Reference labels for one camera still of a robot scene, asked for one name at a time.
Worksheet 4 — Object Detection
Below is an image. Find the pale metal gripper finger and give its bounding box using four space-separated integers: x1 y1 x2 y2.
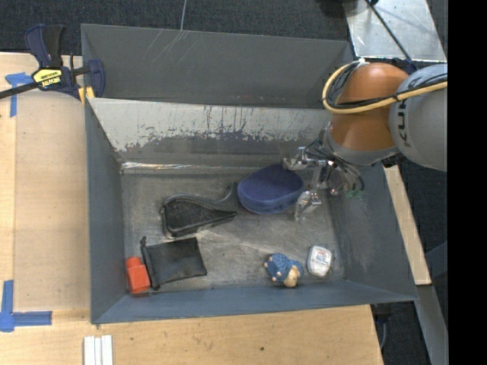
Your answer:
294 189 323 222
282 147 316 172

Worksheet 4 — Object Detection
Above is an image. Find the white small packet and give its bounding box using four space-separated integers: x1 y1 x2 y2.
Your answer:
306 245 333 278

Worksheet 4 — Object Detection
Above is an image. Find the blue and tan toy animal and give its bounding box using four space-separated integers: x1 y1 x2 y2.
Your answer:
263 252 305 289

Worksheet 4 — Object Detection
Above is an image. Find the grey metal bin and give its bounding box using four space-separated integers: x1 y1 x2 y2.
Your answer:
80 23 420 325

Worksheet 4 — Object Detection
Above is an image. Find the black mesh pouch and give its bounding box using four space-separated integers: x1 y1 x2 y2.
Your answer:
161 182 241 239

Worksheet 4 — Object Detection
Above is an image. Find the red block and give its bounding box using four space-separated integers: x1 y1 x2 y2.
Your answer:
125 256 151 296

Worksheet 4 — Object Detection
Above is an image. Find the black cloth drawstring pouch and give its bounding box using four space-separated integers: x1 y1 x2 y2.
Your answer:
139 235 208 291

